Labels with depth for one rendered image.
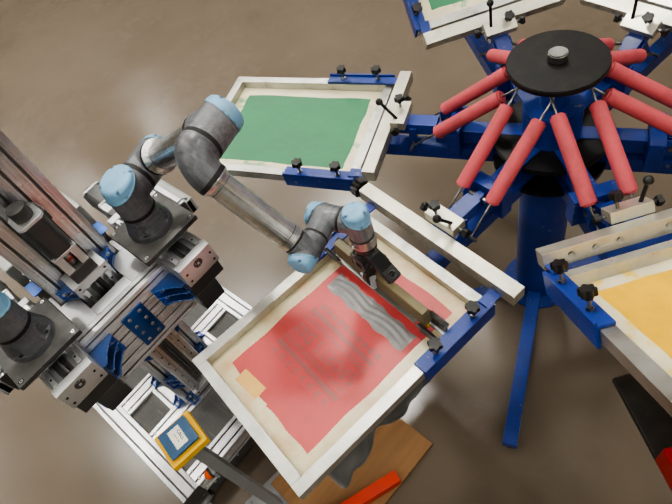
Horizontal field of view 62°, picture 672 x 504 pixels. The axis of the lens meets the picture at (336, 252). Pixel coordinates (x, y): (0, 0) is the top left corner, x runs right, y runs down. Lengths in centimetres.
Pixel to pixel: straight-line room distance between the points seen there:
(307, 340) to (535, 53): 118
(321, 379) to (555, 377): 130
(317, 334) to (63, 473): 185
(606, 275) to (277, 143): 143
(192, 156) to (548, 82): 109
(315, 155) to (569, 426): 157
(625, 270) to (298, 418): 101
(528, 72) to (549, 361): 138
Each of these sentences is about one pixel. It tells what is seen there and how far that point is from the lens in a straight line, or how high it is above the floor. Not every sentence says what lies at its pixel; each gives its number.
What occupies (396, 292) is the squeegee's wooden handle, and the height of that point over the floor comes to 108.
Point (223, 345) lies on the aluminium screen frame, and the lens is 190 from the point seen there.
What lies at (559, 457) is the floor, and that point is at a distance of 263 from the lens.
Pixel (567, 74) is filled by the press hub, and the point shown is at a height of 132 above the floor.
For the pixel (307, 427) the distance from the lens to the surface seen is 172.
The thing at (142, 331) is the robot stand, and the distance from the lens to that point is 204.
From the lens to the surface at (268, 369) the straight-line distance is 183.
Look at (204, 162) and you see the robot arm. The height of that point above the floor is 164.
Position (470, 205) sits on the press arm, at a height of 104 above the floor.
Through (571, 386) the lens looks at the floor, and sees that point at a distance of 274.
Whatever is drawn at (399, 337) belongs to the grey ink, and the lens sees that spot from 176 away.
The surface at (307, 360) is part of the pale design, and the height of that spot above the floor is 96.
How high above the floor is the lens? 252
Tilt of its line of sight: 52 degrees down
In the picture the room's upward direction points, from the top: 22 degrees counter-clockwise
